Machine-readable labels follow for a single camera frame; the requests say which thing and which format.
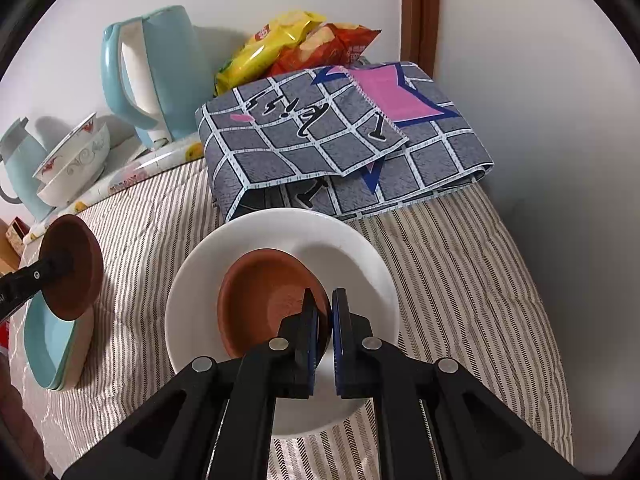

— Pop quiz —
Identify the red snack bag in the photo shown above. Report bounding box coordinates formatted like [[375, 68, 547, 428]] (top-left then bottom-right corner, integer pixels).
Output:
[[269, 22, 382, 79]]

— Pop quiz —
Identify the grey checked folded cloth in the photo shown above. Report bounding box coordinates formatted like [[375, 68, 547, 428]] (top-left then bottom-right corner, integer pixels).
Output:
[[194, 61, 496, 224]]

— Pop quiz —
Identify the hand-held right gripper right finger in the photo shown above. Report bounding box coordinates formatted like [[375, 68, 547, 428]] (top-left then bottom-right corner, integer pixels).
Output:
[[331, 287, 577, 480]]

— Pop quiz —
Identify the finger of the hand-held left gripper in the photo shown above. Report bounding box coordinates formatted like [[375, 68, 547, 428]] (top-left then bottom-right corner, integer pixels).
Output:
[[0, 252, 77, 322]]

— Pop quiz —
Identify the rolled fruit print mat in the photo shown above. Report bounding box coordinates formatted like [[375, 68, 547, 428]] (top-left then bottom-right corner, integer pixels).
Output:
[[22, 132, 206, 246]]

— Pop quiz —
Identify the blue and red patterned bowl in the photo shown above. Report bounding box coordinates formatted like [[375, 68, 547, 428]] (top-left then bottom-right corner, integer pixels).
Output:
[[32, 112, 97, 186]]

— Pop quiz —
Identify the light blue thermos jug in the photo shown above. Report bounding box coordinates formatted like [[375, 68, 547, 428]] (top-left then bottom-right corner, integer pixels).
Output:
[[0, 117, 52, 224]]

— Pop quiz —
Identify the small brown bowl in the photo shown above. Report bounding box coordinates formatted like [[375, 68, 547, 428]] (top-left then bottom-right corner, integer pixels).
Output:
[[38, 213, 105, 321], [217, 248, 333, 361]]

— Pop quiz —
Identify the brown wooden door frame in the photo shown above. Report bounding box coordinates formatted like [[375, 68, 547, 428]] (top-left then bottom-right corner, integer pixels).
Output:
[[399, 0, 442, 69]]

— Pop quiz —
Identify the plain white bowl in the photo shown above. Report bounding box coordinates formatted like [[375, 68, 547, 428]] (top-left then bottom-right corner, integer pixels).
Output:
[[164, 208, 401, 436]]

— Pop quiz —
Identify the yellow snack bag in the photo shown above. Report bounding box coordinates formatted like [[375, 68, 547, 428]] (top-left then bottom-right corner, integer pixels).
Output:
[[214, 9, 327, 97]]

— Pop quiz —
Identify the blue square plate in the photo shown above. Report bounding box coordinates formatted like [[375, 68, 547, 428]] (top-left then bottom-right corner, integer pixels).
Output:
[[22, 285, 96, 387]]

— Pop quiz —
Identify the white floral bowl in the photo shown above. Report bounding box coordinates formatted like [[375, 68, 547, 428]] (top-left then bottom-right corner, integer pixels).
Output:
[[37, 122, 111, 209]]

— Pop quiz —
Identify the person's left forearm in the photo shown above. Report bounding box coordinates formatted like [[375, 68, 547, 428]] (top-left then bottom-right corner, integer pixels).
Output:
[[0, 350, 52, 477]]

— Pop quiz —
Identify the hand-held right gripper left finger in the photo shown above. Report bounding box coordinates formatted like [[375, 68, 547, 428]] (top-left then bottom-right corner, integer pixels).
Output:
[[60, 287, 321, 480]]

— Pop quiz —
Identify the patterned brown box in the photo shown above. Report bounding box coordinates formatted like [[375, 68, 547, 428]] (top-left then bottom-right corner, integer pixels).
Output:
[[4, 216, 27, 257]]

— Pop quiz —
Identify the light blue electric kettle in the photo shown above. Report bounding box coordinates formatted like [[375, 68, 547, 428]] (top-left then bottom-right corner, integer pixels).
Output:
[[99, 5, 207, 149]]

